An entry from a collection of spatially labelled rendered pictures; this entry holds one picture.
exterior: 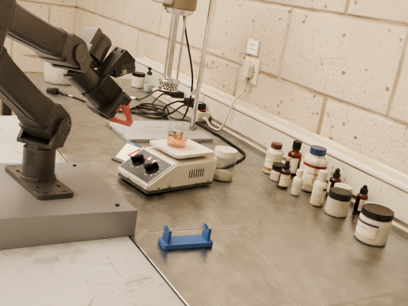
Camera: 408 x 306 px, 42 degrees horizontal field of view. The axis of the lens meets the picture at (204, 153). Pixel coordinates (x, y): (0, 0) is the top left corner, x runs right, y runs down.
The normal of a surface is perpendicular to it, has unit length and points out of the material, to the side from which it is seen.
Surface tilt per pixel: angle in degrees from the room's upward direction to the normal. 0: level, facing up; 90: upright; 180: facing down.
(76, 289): 0
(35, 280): 0
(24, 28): 92
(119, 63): 90
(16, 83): 90
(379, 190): 90
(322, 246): 0
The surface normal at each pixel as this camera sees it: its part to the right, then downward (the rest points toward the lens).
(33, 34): 0.90, 0.25
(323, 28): -0.86, 0.02
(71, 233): 0.49, 0.33
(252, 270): 0.15, -0.95
